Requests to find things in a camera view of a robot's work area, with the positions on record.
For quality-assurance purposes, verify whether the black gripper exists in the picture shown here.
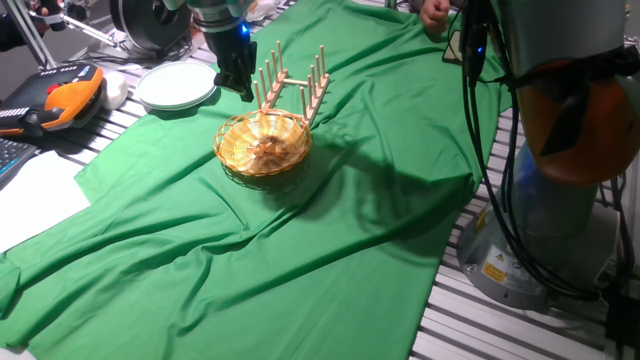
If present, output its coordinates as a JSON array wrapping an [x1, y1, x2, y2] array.
[[204, 22, 258, 103]]

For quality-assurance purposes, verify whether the orange wicker basket dish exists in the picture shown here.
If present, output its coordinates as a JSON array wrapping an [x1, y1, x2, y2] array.
[[212, 108, 313, 178]]

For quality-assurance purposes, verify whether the dark sleeved forearm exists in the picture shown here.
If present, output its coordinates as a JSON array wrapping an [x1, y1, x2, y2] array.
[[0, 14, 51, 54]]

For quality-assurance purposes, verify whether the wooden dish rack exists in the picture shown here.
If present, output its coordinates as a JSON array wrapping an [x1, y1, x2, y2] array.
[[252, 40, 331, 129]]

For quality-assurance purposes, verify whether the hand with brown sleeve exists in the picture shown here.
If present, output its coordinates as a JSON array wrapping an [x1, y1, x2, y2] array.
[[419, 0, 451, 35]]

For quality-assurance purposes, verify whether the white round plate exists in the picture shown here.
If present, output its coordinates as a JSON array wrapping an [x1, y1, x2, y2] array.
[[135, 60, 220, 112]]

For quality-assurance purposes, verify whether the clear bag with yellow items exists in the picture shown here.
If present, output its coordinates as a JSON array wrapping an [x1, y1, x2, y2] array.
[[247, 0, 279, 22]]

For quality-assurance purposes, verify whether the black round fan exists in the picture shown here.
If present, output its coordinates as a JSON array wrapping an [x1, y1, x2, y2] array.
[[108, 0, 194, 54]]

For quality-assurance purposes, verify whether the grey tripod leg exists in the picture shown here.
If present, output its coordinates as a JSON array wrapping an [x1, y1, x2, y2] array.
[[4, 0, 57, 70], [57, 2, 124, 51]]

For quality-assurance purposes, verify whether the green cloth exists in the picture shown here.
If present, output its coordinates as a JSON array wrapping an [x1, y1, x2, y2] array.
[[0, 0, 514, 360]]

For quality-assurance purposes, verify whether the orange black teach pendant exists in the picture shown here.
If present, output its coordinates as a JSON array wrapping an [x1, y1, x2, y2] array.
[[0, 63, 106, 139]]

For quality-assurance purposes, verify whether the white paper sheet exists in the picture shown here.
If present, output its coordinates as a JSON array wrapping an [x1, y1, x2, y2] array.
[[0, 149, 92, 254]]

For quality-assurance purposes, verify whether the black computer keyboard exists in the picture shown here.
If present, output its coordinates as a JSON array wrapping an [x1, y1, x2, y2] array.
[[0, 137, 39, 187]]

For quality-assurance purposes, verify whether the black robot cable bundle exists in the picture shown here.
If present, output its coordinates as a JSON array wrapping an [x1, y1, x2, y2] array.
[[452, 0, 636, 306]]

